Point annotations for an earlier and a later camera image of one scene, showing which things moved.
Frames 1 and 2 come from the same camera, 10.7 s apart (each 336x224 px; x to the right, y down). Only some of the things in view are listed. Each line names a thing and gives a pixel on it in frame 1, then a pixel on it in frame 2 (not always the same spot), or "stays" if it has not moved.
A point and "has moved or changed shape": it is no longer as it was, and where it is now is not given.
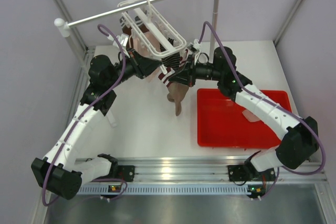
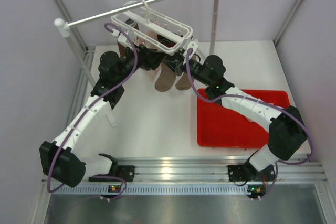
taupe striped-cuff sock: [177, 91] has moved or changed shape
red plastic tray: [221, 123] stays
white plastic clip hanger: [155, 36] has moved or changed shape
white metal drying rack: [61, 25] stays
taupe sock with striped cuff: [184, 55] has moved or changed shape
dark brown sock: [127, 30] → [121, 48]
